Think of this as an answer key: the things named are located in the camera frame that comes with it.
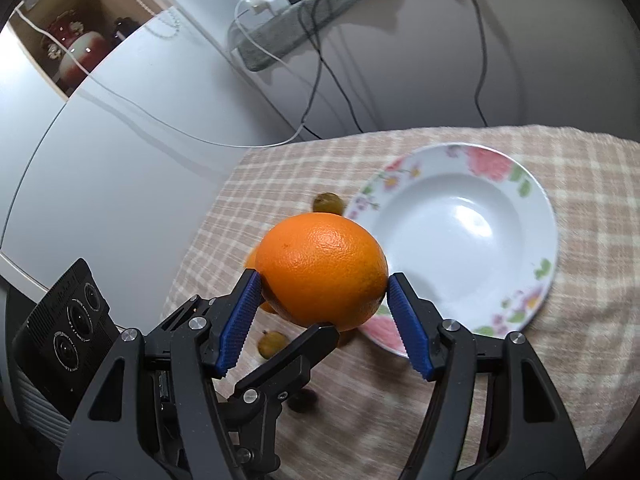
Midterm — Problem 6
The floral white plate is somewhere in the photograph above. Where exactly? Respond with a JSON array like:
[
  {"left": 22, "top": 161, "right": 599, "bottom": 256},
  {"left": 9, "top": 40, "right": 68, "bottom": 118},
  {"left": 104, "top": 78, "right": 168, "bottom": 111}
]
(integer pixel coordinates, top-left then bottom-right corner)
[{"left": 342, "top": 143, "right": 558, "bottom": 359}]

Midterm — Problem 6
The small dark fruit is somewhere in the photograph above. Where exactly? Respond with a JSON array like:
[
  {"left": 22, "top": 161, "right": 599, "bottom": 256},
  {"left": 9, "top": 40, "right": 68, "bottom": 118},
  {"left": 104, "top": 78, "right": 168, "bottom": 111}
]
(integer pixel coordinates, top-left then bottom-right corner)
[{"left": 287, "top": 389, "right": 319, "bottom": 414}]

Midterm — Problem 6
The black cable with clip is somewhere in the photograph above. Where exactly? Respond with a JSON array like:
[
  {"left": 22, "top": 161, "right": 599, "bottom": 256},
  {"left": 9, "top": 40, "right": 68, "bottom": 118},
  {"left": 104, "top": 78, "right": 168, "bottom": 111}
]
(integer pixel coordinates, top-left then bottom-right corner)
[{"left": 442, "top": 0, "right": 491, "bottom": 128}]

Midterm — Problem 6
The beige checked tablecloth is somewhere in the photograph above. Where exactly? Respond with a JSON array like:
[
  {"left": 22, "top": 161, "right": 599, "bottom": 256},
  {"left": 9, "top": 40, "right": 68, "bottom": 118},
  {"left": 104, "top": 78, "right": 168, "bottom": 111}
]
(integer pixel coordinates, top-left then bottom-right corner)
[{"left": 160, "top": 124, "right": 640, "bottom": 480}]

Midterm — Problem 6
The grey windowsill cover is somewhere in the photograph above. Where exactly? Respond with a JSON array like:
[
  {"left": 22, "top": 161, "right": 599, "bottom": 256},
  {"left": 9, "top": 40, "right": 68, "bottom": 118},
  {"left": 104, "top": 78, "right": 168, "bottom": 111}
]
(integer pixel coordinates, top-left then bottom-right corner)
[{"left": 227, "top": 0, "right": 446, "bottom": 73}]

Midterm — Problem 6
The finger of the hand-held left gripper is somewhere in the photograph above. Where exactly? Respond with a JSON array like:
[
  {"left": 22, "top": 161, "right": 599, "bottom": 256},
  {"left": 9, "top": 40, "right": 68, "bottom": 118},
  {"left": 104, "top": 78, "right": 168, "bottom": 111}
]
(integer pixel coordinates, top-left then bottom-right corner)
[{"left": 216, "top": 322, "right": 342, "bottom": 480}]

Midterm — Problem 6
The brown kiwi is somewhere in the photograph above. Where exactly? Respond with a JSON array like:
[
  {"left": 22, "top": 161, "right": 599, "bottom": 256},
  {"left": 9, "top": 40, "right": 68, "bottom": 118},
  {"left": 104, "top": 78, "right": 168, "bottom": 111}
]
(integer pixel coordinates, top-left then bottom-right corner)
[
  {"left": 313, "top": 192, "right": 345, "bottom": 215},
  {"left": 257, "top": 330, "right": 290, "bottom": 360}
]

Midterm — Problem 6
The grey ribbed radiator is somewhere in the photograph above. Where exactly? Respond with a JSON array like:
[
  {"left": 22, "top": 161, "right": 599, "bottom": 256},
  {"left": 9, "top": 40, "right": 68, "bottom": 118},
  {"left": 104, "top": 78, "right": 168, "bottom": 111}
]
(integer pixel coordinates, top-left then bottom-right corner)
[{"left": 0, "top": 345, "right": 76, "bottom": 443}]

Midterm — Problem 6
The white cable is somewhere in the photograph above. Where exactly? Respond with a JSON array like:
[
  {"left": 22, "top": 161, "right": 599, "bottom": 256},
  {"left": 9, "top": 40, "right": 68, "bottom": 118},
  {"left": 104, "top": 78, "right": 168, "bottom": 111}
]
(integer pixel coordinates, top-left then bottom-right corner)
[{"left": 15, "top": 0, "right": 306, "bottom": 149}]

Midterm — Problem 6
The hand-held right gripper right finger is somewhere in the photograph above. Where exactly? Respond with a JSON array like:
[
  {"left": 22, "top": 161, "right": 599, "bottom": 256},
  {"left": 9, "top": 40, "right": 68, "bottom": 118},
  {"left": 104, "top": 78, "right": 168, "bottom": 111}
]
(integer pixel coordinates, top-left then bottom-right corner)
[{"left": 386, "top": 271, "right": 587, "bottom": 480}]

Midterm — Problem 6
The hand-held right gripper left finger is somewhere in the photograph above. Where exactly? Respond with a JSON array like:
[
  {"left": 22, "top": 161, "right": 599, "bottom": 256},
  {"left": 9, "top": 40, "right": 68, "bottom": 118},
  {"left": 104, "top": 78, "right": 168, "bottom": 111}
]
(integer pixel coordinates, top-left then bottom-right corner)
[{"left": 57, "top": 269, "right": 264, "bottom": 480}]

